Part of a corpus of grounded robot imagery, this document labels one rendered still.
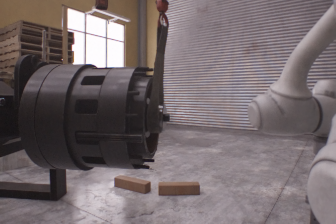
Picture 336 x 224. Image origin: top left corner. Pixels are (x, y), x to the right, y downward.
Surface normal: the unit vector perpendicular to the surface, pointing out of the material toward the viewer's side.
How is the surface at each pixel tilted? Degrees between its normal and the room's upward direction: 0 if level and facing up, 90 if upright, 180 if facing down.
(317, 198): 96
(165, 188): 90
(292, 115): 101
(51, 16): 90
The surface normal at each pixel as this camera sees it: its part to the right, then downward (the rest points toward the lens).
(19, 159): 0.82, 0.00
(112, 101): -0.14, -0.32
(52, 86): -0.12, -0.53
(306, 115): 0.19, 0.21
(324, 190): -0.98, 0.11
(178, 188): 0.03, 0.01
